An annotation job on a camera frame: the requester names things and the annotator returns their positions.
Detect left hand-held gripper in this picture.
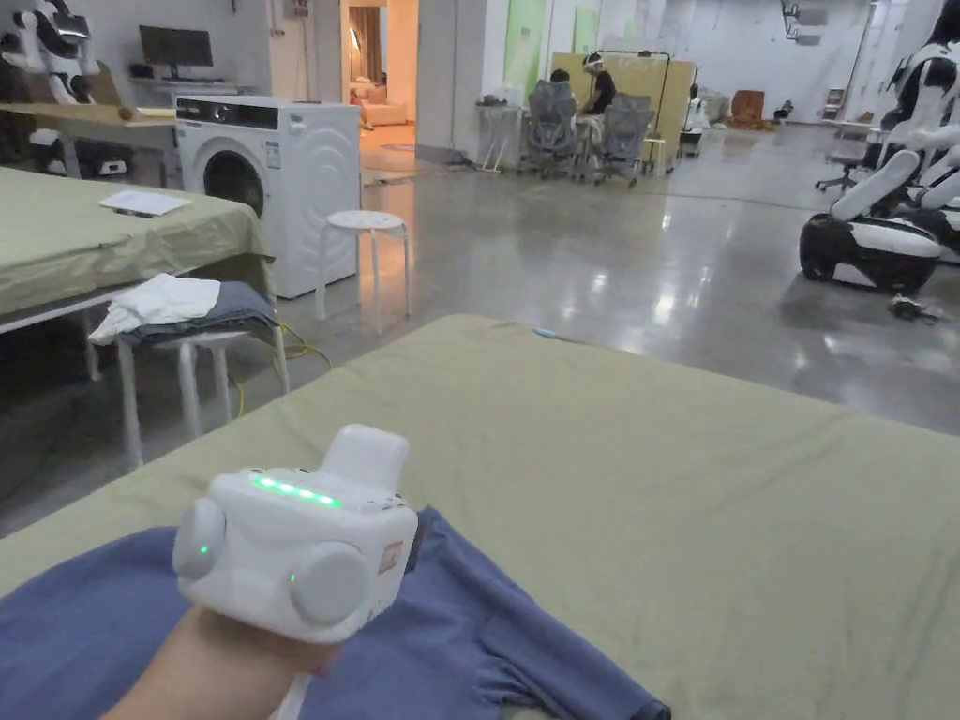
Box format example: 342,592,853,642
172,423,421,646

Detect dark blue shirt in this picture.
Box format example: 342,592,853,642
0,505,672,720

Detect person's left hand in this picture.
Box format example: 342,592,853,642
158,602,344,713

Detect white round stool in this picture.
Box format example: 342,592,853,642
314,209,413,336
115,329,292,470

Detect grey blue garment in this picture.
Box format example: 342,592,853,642
119,280,281,349

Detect white cloth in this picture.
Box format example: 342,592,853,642
88,273,223,347

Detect white washing machine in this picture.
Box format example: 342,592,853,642
173,95,364,301

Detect white paper sheet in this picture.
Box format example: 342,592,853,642
98,189,192,219

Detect bed with pale green sheet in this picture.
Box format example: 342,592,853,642
0,313,960,720

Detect low table with green sheet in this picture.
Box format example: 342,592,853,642
0,166,277,380

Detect beige sofa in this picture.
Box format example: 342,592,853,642
350,83,413,128

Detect wooden table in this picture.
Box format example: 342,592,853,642
0,100,181,190

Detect small white folding table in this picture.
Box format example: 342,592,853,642
475,100,531,174

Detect grey office chair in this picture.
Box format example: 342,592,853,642
592,93,656,188
523,80,584,179

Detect white desk with monitor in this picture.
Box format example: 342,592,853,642
127,24,252,100

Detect large black and white robot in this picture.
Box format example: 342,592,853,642
798,0,960,291

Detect small dark floor object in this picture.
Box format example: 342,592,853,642
888,293,940,325

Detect black office chair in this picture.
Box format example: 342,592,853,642
815,134,880,193

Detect yellow cable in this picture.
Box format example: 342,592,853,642
227,324,332,418

